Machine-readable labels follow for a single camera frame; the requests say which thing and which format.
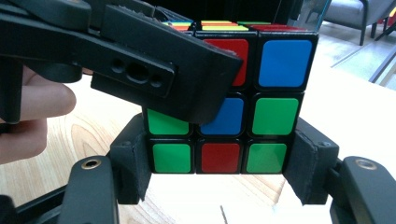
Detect multicoloured puzzle cube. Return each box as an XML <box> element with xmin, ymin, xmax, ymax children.
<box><xmin>141</xmin><ymin>19</ymin><xmax>320</xmax><ymax>175</ymax></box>

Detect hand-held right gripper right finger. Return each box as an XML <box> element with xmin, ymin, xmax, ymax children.
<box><xmin>282</xmin><ymin>117</ymin><xmax>340</xmax><ymax>206</ymax></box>

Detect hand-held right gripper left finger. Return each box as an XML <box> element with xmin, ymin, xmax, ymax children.
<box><xmin>108</xmin><ymin>112</ymin><xmax>153</xmax><ymax>205</ymax></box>

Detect grey chair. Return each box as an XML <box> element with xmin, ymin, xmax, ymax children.
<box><xmin>323</xmin><ymin>0</ymin><xmax>396</xmax><ymax>47</ymax></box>

